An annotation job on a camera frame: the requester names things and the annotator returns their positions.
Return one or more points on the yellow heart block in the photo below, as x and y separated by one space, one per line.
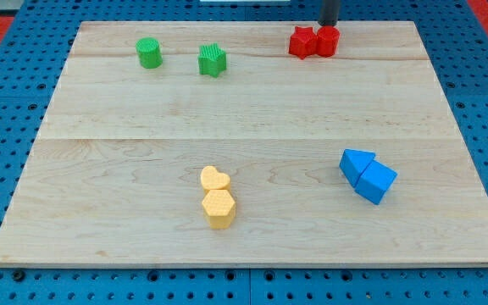
212 179

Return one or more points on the red star block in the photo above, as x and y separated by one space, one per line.
303 42

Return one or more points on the blue cube block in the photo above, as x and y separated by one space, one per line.
375 182

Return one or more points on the green cylinder block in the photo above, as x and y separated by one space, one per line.
149 53

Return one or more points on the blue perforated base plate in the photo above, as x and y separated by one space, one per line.
32 55

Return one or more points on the red cylinder block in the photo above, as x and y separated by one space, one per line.
327 41

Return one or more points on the yellow hexagon block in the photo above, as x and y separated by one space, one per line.
219 208

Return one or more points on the blue triangle block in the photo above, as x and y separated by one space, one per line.
354 162

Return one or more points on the green star block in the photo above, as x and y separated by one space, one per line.
211 60

